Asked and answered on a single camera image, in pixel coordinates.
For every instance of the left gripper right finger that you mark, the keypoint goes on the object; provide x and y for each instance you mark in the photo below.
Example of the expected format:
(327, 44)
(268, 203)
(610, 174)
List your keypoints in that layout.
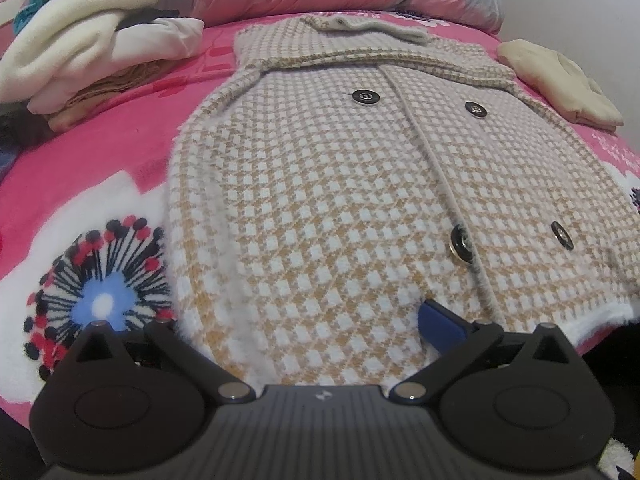
(518, 402)

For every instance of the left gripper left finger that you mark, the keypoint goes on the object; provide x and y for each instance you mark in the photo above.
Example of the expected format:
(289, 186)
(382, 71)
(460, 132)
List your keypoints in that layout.
(121, 402)

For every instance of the beige white houndstooth cardigan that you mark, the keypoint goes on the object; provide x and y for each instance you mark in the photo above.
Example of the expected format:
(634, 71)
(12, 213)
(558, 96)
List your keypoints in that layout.
(350, 169)

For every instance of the pink floral bed sheet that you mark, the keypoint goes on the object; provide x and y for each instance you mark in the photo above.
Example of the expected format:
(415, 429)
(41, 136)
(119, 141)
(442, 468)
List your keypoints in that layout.
(83, 236)

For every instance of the folded cream garment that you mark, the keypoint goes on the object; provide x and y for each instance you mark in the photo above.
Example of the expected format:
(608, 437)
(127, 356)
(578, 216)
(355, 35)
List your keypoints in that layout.
(574, 95)

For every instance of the folded tan garment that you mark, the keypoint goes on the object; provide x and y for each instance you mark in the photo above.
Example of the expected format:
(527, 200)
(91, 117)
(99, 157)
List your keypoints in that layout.
(81, 105)

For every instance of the white shirt under blanket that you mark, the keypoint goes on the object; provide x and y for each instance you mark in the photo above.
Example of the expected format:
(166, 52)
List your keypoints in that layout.
(169, 39)

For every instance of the white fleece blanket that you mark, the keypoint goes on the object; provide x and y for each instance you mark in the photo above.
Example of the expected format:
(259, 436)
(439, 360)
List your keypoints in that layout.
(62, 32)

